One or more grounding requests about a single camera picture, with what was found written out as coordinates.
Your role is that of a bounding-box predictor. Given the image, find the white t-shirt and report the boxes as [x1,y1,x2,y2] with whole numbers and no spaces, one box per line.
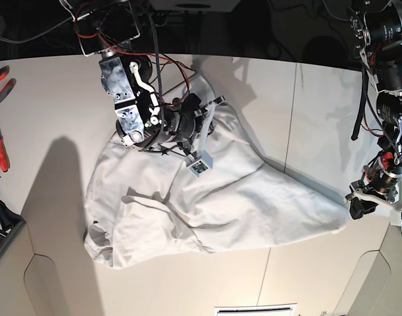
[83,70,349,271]

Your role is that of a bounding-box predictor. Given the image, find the red handled screwdriver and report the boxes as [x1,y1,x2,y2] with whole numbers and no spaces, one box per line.
[0,129,10,172]

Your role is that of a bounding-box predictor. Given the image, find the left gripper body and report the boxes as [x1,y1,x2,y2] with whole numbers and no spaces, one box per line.
[344,165,402,211]

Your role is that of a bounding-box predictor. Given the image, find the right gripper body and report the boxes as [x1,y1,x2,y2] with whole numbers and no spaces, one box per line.
[138,96,226,158]

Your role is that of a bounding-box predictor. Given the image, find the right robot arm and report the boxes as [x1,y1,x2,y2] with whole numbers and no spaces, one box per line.
[60,1,224,162]

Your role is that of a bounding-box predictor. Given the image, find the grey bin left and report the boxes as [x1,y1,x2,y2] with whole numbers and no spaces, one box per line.
[0,174,26,274]

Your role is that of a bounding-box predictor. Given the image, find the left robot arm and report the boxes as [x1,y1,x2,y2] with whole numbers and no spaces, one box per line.
[344,1,402,220]

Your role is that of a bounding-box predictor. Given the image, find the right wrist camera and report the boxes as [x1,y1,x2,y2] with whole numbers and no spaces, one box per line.
[187,152,213,178]

